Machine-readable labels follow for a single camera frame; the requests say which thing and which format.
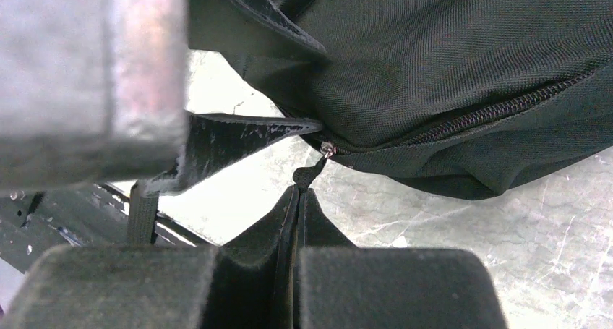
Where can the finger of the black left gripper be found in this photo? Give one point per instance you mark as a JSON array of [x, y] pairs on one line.
[[217, 141]]

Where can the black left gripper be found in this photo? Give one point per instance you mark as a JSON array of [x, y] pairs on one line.
[[91, 90]]

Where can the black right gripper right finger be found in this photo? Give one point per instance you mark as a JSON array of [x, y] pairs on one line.
[[340, 285]]

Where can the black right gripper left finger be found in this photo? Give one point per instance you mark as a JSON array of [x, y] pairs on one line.
[[242, 284]]

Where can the black student backpack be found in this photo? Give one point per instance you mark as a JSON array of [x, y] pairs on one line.
[[462, 98]]

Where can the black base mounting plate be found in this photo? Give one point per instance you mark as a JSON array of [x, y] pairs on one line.
[[30, 224]]

